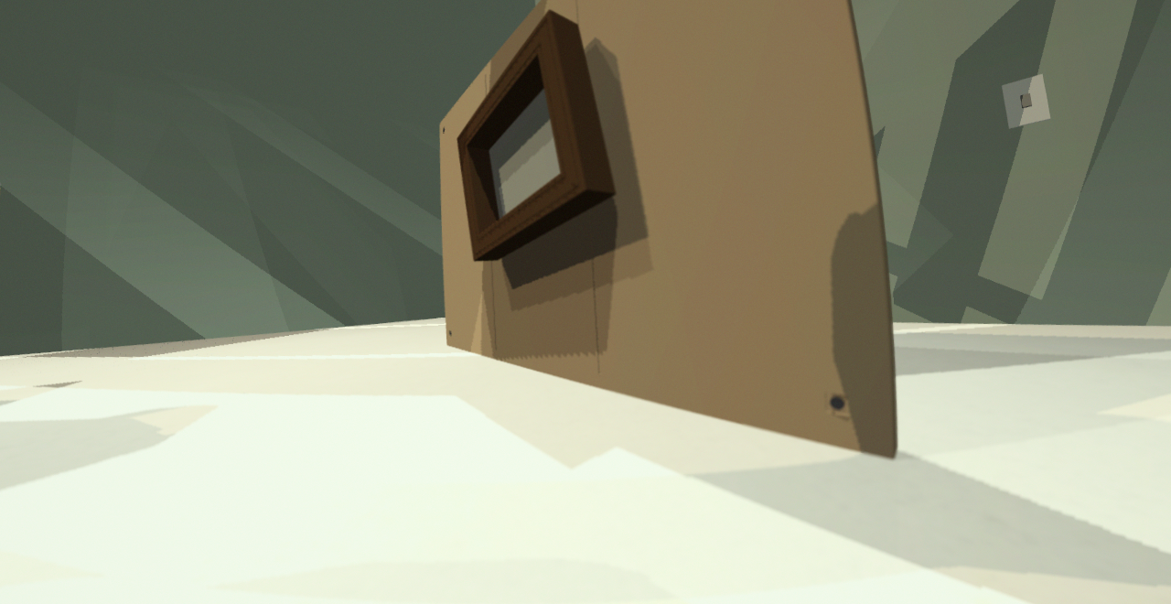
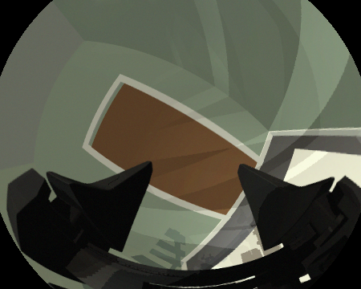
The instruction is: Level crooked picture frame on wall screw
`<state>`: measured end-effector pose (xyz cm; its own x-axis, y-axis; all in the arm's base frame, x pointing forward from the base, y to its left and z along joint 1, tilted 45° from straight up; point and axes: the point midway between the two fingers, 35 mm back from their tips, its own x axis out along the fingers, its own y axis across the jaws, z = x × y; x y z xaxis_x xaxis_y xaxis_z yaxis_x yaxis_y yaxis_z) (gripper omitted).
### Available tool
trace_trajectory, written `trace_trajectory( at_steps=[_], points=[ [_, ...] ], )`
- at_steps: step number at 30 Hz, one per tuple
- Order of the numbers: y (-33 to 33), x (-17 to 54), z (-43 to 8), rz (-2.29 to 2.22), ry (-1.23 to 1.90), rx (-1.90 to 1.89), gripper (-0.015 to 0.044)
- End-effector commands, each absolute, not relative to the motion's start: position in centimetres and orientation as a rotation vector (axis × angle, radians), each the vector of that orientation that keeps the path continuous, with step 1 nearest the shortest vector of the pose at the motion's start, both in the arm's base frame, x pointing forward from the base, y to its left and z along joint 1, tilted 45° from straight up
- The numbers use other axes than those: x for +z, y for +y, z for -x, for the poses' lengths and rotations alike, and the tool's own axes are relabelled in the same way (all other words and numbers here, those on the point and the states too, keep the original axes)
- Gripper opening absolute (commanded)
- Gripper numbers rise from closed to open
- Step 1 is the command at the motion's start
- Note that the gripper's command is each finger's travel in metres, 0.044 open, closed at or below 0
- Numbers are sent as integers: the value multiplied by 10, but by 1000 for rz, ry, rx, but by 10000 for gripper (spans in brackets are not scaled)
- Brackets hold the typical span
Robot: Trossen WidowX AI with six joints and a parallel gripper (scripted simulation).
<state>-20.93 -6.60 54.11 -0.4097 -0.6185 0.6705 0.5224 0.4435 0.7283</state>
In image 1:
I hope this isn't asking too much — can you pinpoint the dark brown picture frame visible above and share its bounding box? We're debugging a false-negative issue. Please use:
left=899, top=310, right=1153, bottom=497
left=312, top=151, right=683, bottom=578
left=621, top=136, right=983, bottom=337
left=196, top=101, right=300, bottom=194
left=457, top=11, right=617, bottom=261

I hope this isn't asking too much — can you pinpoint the tan wall board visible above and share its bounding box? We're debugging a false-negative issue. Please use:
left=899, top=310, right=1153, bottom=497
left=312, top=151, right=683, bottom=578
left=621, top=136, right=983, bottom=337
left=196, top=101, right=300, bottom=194
left=439, top=0, right=898, bottom=459

